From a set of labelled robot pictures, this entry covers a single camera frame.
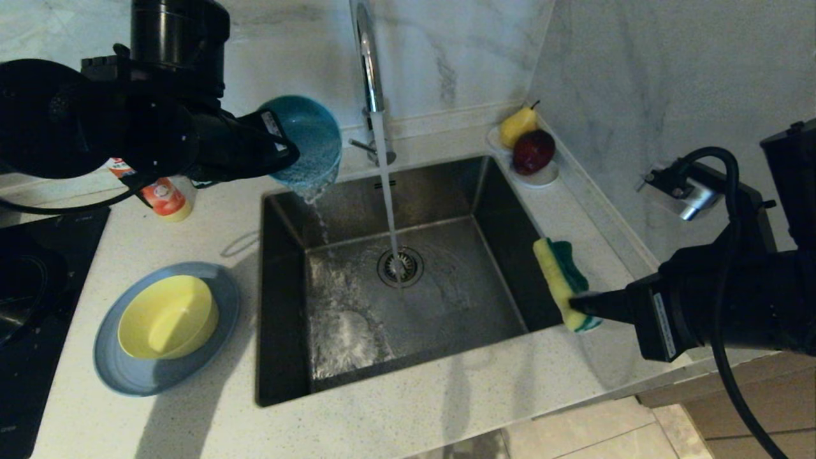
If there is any teal bowl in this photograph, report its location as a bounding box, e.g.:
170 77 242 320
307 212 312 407
258 96 343 192

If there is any green and yellow sponge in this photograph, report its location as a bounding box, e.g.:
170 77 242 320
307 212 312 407
533 237 603 334

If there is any orange dish soap bottle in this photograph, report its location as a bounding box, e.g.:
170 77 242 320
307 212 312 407
105 158 197 222

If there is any stainless steel sink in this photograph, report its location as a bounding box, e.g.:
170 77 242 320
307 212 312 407
255 156 587 407

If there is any metal sink drain strainer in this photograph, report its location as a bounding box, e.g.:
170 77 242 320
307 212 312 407
377 248 425 289

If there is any wooden cabinet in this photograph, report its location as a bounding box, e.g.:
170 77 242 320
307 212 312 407
636 351 816 459

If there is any chrome kitchen faucet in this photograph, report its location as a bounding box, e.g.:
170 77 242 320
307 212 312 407
348 0 397 168

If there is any black right wrist motor cylinder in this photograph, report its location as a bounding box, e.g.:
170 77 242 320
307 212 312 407
760 119 816 252

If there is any small white dish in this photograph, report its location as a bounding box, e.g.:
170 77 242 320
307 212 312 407
486 126 560 189

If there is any red apple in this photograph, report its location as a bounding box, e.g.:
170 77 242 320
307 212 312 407
511 129 555 177

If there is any yellow bowl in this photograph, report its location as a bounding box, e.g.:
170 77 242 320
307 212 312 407
118 275 219 360

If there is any yellow pear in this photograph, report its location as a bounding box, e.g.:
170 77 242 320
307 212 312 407
498 101 539 150

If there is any black induction cooktop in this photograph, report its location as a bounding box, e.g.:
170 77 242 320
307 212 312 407
0 207 110 459

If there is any grey-blue plate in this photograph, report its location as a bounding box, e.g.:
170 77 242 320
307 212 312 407
94 261 240 397

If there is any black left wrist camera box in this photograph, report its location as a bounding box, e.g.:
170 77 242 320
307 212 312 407
131 0 230 99

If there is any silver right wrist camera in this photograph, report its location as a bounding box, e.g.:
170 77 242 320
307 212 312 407
637 163 724 222

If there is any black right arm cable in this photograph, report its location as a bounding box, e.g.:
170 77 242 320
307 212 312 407
676 147 791 459

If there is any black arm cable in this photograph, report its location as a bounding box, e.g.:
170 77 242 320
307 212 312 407
676 147 791 459
0 175 154 215

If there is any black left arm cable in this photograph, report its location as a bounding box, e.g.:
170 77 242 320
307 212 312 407
0 175 154 215

